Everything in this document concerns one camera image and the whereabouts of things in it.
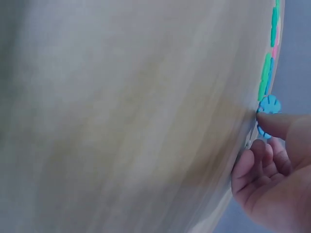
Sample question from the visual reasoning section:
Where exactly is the blue notched plastic disc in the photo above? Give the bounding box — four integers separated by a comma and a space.
257, 95, 282, 115
257, 120, 273, 141

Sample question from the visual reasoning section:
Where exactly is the person's right hand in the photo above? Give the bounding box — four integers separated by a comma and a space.
231, 112, 311, 233

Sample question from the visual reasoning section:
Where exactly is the row of coloured notched discs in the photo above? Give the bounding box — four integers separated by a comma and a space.
257, 0, 283, 101

